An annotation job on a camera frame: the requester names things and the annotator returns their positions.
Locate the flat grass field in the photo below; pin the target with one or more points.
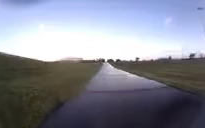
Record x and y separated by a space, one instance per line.
176 73

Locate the low pale building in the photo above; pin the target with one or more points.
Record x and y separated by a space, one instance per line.
70 59

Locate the distant row of trees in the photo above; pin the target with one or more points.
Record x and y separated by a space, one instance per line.
143 59

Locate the grass slope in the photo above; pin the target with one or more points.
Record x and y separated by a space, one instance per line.
26 90

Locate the wet dark asphalt path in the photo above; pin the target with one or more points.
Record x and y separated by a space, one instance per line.
123 106

